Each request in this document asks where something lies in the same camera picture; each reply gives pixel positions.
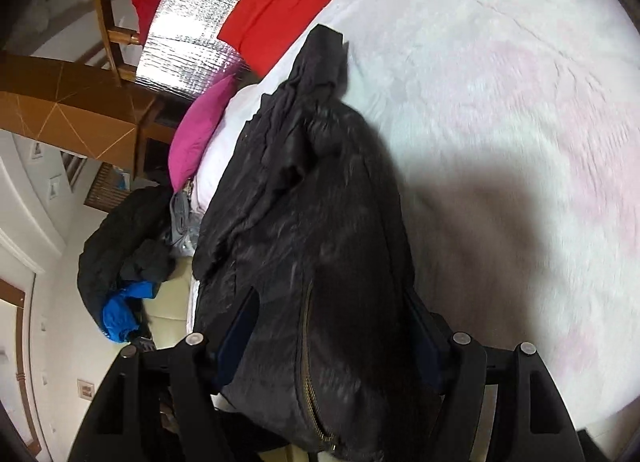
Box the pink pillow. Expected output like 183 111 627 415
168 73 241 192

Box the brown wooden column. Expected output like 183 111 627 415
0 51 177 165

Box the silver foil insulation panel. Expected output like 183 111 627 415
136 0 370 102

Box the wooden stair railing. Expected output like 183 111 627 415
91 0 151 89

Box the blue garment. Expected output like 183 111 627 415
102 281 160 344

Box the black quilted jacket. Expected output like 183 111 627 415
191 24 451 462

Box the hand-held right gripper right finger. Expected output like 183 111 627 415
402 290 586 462

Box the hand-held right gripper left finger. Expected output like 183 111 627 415
67 287 261 462

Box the grey garment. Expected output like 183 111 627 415
169 189 202 259

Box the cream sofa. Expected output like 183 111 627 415
144 257 202 349

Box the white fleece blanket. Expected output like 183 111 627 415
187 0 640 443

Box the red pillow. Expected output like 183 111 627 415
218 0 335 77

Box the black coat pile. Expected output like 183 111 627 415
77 184 180 339

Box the brown woven screen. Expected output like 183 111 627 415
84 162 137 211

